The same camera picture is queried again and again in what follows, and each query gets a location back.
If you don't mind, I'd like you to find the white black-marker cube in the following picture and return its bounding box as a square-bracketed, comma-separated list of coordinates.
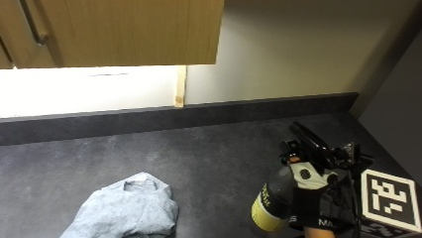
[358, 168, 422, 238]

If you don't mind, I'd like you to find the wooden wall cabinet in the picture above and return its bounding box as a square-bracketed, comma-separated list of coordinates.
[0, 0, 225, 70]

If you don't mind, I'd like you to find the grey yellow-labelled spray bottle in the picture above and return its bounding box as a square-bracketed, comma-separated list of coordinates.
[250, 140, 309, 233]

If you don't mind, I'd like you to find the light wooden strip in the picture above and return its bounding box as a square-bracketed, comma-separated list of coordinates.
[173, 64, 189, 109]

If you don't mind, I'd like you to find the dark grey counter upstand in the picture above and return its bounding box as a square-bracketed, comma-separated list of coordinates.
[0, 91, 359, 147]

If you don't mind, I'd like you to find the crumpled blue-grey cloth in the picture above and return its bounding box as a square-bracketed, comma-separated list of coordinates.
[60, 172, 180, 238]

